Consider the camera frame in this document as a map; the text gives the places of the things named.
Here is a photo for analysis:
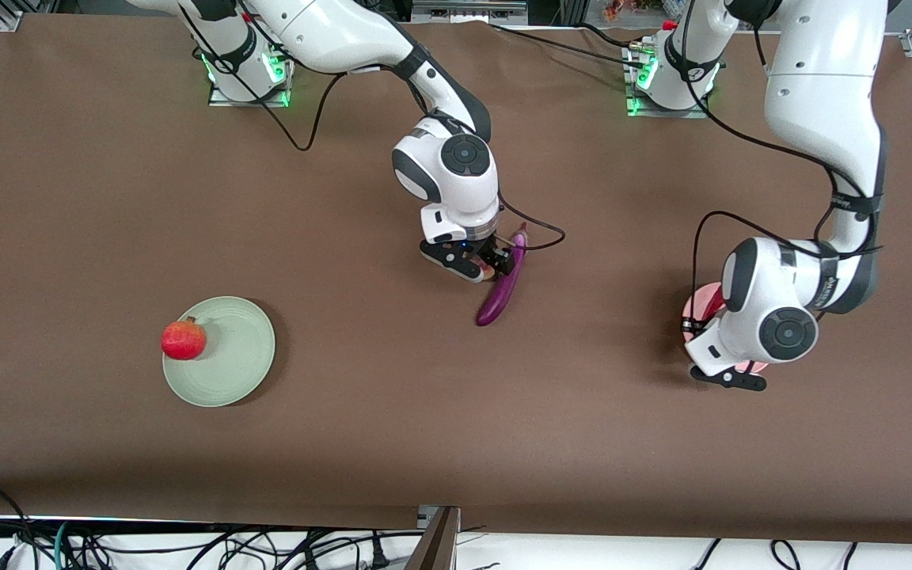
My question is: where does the metal post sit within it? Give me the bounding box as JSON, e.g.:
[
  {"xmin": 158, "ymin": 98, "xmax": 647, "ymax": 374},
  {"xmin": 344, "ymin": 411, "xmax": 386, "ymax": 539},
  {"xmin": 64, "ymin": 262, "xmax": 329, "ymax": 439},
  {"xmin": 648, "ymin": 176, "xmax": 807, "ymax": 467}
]
[{"xmin": 405, "ymin": 505, "xmax": 462, "ymax": 570}]

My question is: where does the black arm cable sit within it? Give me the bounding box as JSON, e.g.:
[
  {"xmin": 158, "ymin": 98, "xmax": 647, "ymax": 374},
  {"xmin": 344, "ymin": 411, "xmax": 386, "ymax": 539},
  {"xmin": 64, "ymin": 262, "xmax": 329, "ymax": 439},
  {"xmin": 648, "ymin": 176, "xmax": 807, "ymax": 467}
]
[
  {"xmin": 682, "ymin": 0, "xmax": 884, "ymax": 333},
  {"xmin": 175, "ymin": 0, "xmax": 566, "ymax": 251}
]

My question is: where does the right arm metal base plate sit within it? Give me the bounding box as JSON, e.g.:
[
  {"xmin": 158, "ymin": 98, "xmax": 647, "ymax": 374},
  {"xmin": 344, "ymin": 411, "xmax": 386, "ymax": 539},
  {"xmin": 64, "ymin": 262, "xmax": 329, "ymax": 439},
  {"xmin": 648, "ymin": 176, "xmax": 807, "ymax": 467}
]
[{"xmin": 208, "ymin": 36, "xmax": 292, "ymax": 108}]

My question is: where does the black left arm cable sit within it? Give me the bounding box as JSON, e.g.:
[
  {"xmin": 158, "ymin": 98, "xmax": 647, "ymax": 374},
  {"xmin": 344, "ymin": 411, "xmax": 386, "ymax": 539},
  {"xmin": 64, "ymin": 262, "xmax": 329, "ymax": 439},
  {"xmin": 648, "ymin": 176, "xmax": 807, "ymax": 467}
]
[{"xmin": 682, "ymin": 0, "xmax": 884, "ymax": 333}]

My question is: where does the brown table cover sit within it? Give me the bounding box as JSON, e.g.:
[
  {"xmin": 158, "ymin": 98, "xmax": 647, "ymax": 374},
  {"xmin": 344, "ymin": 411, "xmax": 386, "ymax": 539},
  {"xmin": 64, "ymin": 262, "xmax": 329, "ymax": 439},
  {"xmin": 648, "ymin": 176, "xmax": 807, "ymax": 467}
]
[{"xmin": 0, "ymin": 12, "xmax": 912, "ymax": 547}]

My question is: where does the black cable on table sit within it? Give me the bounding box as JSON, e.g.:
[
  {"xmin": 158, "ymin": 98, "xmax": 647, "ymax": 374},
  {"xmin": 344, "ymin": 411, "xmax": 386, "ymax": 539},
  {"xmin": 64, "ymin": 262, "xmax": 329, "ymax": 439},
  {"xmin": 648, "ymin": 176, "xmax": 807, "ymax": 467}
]
[{"xmin": 488, "ymin": 22, "xmax": 647, "ymax": 68}]

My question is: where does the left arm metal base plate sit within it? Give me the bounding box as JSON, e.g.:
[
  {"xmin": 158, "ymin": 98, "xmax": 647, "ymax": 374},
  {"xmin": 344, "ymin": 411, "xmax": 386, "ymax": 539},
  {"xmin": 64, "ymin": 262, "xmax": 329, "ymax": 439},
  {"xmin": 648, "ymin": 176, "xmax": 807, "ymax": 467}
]
[{"xmin": 624, "ymin": 44, "xmax": 712, "ymax": 120}]

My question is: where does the pale green round plate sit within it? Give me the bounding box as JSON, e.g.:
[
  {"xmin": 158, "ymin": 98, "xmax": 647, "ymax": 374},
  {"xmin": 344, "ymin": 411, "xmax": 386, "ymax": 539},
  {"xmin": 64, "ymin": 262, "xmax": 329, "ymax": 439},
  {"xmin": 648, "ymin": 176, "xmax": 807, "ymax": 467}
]
[{"xmin": 162, "ymin": 296, "xmax": 276, "ymax": 409}]

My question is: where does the red pomegranate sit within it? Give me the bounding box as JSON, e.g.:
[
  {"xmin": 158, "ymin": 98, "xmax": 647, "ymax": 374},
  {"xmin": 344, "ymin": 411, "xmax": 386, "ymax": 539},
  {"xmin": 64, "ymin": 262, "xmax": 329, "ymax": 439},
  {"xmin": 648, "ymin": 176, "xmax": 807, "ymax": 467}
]
[{"xmin": 161, "ymin": 317, "xmax": 207, "ymax": 361}]

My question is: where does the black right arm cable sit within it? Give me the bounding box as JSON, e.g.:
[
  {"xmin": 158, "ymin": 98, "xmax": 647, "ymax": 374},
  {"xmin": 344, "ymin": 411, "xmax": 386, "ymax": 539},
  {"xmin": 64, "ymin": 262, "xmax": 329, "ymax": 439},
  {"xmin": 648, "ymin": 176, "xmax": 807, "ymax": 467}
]
[{"xmin": 175, "ymin": 0, "xmax": 566, "ymax": 251}]

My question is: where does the long purple eggplant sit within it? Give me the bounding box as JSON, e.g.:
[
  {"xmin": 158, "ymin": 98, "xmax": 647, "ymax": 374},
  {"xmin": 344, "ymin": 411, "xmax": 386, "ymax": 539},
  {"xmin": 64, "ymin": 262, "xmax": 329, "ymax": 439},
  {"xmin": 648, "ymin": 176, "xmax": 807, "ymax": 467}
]
[{"xmin": 476, "ymin": 223, "xmax": 530, "ymax": 328}]

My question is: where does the pink round plate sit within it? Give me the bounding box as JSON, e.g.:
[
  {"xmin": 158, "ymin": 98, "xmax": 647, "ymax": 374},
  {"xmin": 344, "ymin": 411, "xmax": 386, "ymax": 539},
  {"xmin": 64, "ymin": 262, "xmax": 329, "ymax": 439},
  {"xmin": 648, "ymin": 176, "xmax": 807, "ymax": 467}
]
[{"xmin": 682, "ymin": 283, "xmax": 770, "ymax": 375}]

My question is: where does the aluminium frame rail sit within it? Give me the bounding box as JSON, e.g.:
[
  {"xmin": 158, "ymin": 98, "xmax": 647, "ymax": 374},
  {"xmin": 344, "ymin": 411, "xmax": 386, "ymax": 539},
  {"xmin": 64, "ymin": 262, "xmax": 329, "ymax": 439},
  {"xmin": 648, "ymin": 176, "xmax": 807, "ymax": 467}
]
[{"xmin": 411, "ymin": 0, "xmax": 530, "ymax": 25}]

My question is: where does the orange background object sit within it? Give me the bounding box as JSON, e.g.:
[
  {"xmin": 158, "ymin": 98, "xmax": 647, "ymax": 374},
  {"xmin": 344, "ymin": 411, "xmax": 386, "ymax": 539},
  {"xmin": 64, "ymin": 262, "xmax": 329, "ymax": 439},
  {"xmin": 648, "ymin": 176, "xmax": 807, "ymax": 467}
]
[{"xmin": 602, "ymin": 0, "xmax": 663, "ymax": 23}]

